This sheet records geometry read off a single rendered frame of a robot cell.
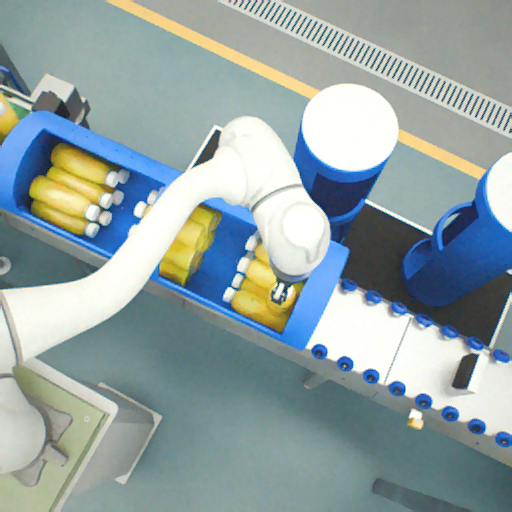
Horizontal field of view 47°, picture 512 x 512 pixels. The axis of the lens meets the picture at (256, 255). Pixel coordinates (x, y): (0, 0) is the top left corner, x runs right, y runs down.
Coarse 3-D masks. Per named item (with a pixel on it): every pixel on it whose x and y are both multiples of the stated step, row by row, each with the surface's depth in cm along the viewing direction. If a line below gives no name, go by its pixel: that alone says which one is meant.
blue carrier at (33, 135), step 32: (32, 128) 144; (64, 128) 146; (0, 160) 142; (32, 160) 157; (128, 160) 144; (0, 192) 145; (128, 192) 166; (160, 192) 140; (128, 224) 166; (224, 224) 162; (256, 224) 139; (224, 256) 164; (192, 288) 156; (224, 288) 160; (320, 288) 134
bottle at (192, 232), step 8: (144, 208) 146; (144, 216) 146; (184, 224) 144; (192, 224) 144; (200, 224) 145; (184, 232) 144; (192, 232) 144; (200, 232) 144; (176, 240) 146; (184, 240) 145; (192, 240) 144; (200, 240) 148
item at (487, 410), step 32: (96, 256) 169; (160, 288) 168; (224, 320) 166; (320, 320) 163; (352, 320) 163; (384, 320) 163; (288, 352) 165; (352, 352) 161; (384, 352) 161; (416, 352) 161; (448, 352) 161; (480, 352) 162; (352, 384) 164; (384, 384) 159; (416, 384) 159; (448, 384) 159; (480, 384) 159; (480, 416) 157; (480, 448) 161
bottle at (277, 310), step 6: (270, 288) 137; (294, 288) 137; (294, 294) 136; (288, 300) 135; (294, 300) 138; (270, 306) 141; (276, 306) 137; (282, 306) 136; (288, 306) 137; (270, 312) 147; (276, 312) 143; (282, 312) 143
